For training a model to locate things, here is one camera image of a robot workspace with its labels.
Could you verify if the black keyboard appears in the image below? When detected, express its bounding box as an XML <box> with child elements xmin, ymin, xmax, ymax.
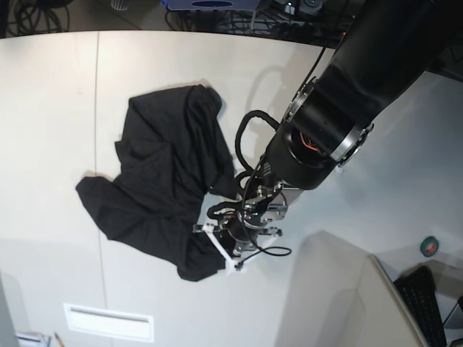
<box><xmin>394</xmin><ymin>265</ymin><xmax>447</xmax><ymax>347</ymax></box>

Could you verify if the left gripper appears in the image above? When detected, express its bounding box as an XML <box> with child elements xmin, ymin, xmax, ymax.
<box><xmin>207</xmin><ymin>202</ymin><xmax>268</xmax><ymax>257</ymax></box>

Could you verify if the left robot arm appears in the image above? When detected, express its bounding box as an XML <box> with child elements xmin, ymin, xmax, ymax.
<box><xmin>194</xmin><ymin>1</ymin><xmax>462</xmax><ymax>257</ymax></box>

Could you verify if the black t-shirt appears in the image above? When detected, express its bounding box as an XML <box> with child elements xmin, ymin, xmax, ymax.
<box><xmin>76</xmin><ymin>85</ymin><xmax>237</xmax><ymax>282</ymax></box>

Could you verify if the green tape roll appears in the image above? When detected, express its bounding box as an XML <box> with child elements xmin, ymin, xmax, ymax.
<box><xmin>420</xmin><ymin>236</ymin><xmax>440</xmax><ymax>257</ymax></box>

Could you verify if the pencil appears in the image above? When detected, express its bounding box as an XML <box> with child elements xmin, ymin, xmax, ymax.
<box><xmin>54</xmin><ymin>333</ymin><xmax>64</xmax><ymax>347</ymax></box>

